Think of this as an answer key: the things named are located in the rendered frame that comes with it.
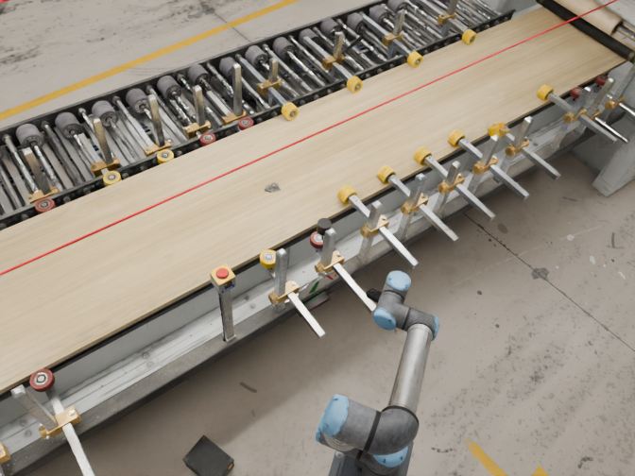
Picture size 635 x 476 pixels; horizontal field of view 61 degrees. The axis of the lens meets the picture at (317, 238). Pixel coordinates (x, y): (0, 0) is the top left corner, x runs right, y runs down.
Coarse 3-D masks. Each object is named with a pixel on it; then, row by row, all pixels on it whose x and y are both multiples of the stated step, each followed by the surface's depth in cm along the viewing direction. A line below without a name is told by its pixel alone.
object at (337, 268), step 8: (320, 248) 250; (336, 264) 245; (336, 272) 245; (344, 272) 243; (344, 280) 242; (352, 280) 241; (352, 288) 238; (360, 288) 239; (360, 296) 236; (368, 304) 234
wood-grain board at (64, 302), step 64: (448, 64) 335; (512, 64) 341; (576, 64) 346; (256, 128) 287; (320, 128) 291; (384, 128) 295; (448, 128) 300; (128, 192) 255; (192, 192) 258; (256, 192) 261; (320, 192) 265; (0, 256) 229; (64, 256) 231; (128, 256) 234; (192, 256) 237; (256, 256) 241; (0, 320) 212; (64, 320) 214; (128, 320) 216; (0, 384) 197
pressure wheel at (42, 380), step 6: (36, 372) 200; (42, 372) 201; (48, 372) 201; (30, 378) 199; (36, 378) 199; (42, 378) 199; (48, 378) 199; (54, 378) 202; (30, 384) 197; (36, 384) 198; (42, 384) 198; (48, 384) 198; (36, 390) 198; (42, 390) 198
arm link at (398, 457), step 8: (360, 456) 202; (368, 456) 201; (376, 456) 196; (384, 456) 196; (392, 456) 197; (400, 456) 197; (368, 464) 208; (376, 464) 201; (384, 464) 197; (392, 464) 196; (400, 464) 200; (376, 472) 208; (384, 472) 206
